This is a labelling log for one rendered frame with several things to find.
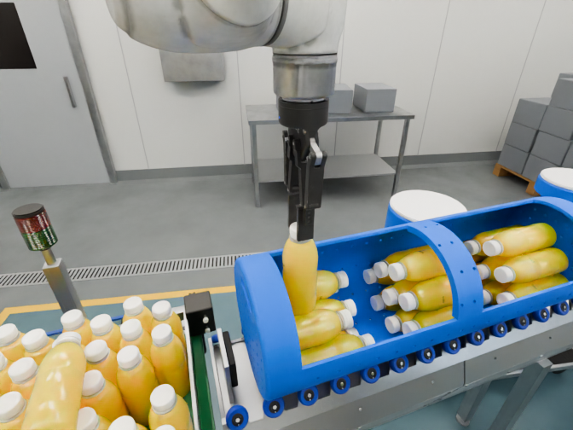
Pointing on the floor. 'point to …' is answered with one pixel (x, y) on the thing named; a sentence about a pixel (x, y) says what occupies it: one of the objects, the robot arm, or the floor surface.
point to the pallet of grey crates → (540, 135)
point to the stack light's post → (62, 287)
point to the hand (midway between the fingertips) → (300, 216)
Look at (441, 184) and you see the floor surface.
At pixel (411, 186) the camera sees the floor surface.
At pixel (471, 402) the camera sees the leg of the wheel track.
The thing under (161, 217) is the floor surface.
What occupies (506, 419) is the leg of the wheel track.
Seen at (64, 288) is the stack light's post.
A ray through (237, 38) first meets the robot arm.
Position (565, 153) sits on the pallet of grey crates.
